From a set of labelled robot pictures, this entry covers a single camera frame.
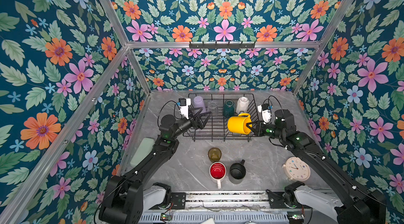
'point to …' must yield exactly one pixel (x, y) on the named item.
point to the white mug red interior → (217, 172)
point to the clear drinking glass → (213, 108)
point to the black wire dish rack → (233, 115)
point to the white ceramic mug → (242, 104)
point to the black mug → (238, 170)
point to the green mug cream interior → (229, 109)
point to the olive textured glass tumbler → (214, 154)
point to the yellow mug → (238, 124)
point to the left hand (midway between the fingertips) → (207, 108)
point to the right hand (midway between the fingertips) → (247, 123)
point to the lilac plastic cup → (198, 102)
